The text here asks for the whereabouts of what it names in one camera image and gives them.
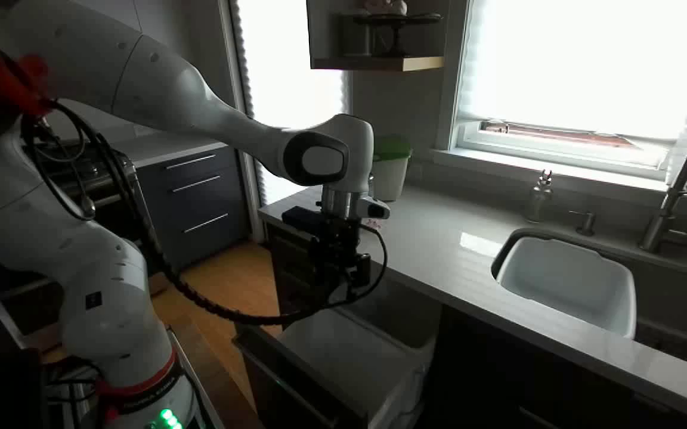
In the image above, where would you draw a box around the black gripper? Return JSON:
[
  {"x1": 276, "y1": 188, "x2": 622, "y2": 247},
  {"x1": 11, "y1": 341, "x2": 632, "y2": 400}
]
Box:
[{"x1": 268, "y1": 207, "x2": 371, "y2": 316}]

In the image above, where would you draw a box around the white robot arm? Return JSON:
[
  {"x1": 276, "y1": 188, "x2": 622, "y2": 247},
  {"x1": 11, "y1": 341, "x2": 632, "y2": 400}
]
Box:
[{"x1": 0, "y1": 0, "x2": 375, "y2": 429}]

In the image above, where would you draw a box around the white rear waste bin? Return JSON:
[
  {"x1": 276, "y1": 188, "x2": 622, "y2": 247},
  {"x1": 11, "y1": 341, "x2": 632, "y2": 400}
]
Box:
[{"x1": 347, "y1": 279, "x2": 440, "y2": 348}]

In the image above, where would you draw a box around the white waste bin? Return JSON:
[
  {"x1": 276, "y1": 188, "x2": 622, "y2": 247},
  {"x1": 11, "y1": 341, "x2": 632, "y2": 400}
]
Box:
[
  {"x1": 347, "y1": 279, "x2": 440, "y2": 348},
  {"x1": 279, "y1": 309, "x2": 434, "y2": 429}
]

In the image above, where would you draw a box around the white front waste bin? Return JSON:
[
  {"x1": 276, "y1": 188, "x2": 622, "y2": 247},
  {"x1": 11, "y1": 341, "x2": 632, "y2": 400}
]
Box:
[{"x1": 279, "y1": 309, "x2": 434, "y2": 429}]

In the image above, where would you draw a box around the dark pull-out bin drawer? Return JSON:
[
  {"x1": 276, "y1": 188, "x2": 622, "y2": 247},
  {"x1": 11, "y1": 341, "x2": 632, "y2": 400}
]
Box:
[{"x1": 234, "y1": 325, "x2": 368, "y2": 429}]

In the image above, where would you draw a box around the grey drawer cabinet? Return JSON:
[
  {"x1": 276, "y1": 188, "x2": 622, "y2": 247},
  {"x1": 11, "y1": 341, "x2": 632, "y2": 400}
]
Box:
[{"x1": 139, "y1": 147, "x2": 247, "y2": 269}]

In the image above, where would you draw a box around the small chrome tap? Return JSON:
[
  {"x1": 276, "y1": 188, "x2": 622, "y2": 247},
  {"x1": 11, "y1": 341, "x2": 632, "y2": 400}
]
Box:
[{"x1": 529, "y1": 170, "x2": 553, "y2": 219}]

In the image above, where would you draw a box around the white dish tub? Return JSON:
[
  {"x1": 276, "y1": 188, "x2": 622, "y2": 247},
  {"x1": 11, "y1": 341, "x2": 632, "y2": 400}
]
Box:
[{"x1": 492, "y1": 234, "x2": 637, "y2": 339}]

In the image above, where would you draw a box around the chrome kitchen faucet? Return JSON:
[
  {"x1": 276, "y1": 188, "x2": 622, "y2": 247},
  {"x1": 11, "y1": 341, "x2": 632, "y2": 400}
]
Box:
[{"x1": 638, "y1": 153, "x2": 687, "y2": 253}]

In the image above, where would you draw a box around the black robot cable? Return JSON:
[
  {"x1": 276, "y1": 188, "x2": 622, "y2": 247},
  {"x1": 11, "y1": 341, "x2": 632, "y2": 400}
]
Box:
[{"x1": 18, "y1": 102, "x2": 392, "y2": 328}]

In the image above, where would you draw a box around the wooden wall shelf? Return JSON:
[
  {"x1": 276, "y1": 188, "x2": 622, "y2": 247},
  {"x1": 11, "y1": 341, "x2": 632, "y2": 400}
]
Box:
[{"x1": 304, "y1": 0, "x2": 443, "y2": 73}]

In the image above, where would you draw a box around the white window frame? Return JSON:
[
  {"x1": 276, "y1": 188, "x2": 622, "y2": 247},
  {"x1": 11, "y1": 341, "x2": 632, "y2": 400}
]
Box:
[{"x1": 454, "y1": 0, "x2": 687, "y2": 178}]

